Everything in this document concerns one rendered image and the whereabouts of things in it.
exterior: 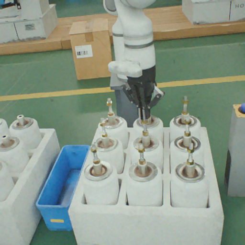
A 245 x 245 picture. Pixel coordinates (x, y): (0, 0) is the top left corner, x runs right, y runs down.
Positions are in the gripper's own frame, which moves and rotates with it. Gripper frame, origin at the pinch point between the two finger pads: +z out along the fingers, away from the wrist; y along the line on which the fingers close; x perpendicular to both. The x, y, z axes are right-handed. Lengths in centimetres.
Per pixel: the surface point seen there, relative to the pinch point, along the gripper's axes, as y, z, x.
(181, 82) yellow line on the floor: 37, 36, -87
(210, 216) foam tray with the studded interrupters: -23.9, 17.7, 8.3
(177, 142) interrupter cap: -7.7, 10.2, -4.7
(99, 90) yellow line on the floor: 75, 36, -56
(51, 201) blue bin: 25.2, 30.6, 20.8
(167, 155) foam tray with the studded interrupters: -3.5, 17.6, -5.9
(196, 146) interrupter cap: -13.0, 10.3, -5.9
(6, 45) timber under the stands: 195, 27, -71
